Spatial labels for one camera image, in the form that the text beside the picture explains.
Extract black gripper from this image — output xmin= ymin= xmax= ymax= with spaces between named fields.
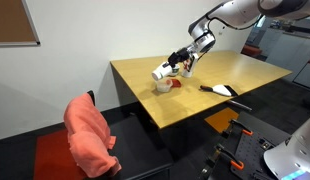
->
xmin=167 ymin=47 xmax=193 ymax=69

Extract white paper cup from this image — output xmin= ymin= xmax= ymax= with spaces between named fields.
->
xmin=151 ymin=61 xmax=174 ymax=82

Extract white green ceramic mug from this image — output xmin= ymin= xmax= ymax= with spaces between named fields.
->
xmin=170 ymin=63 xmax=181 ymax=77

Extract white black hand brush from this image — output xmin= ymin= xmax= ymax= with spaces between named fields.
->
xmin=199 ymin=84 xmax=239 ymax=98

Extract red upholstered bench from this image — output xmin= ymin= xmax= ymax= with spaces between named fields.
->
xmin=240 ymin=44 xmax=263 ymax=58

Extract grey metal bar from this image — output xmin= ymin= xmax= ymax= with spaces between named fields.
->
xmin=226 ymin=99 xmax=253 ymax=113

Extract black chair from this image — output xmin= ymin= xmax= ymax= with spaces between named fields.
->
xmin=86 ymin=89 xmax=174 ymax=180

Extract black orange clamp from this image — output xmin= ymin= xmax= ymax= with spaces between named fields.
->
xmin=228 ymin=118 xmax=254 ymax=138
xmin=214 ymin=143 xmax=245 ymax=171

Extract salmon pink towel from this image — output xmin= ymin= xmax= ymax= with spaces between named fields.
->
xmin=63 ymin=92 xmax=123 ymax=178

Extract brown cork board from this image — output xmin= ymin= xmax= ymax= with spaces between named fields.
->
xmin=0 ymin=0 xmax=42 ymax=47

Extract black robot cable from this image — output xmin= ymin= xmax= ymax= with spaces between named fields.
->
xmin=196 ymin=46 xmax=211 ymax=64

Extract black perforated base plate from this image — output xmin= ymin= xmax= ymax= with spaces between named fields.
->
xmin=208 ymin=111 xmax=293 ymax=180

